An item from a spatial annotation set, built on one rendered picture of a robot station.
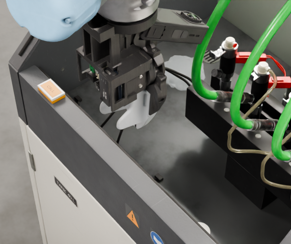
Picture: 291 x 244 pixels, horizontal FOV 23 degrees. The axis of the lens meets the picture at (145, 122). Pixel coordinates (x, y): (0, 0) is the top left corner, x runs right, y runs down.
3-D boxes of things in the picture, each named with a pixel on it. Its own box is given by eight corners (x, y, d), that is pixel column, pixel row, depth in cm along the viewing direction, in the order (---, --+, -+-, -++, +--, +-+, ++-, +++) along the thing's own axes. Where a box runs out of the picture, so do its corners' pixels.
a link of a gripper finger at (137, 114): (109, 142, 94) (107, 93, 87) (144, 122, 96) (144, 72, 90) (123, 156, 92) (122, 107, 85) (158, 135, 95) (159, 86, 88)
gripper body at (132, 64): (77, 83, 88) (70, 6, 80) (131, 54, 92) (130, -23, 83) (114, 117, 84) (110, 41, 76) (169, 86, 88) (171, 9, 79)
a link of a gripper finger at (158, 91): (132, 102, 92) (132, 53, 86) (143, 96, 93) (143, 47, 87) (155, 123, 90) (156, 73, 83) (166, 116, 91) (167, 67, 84)
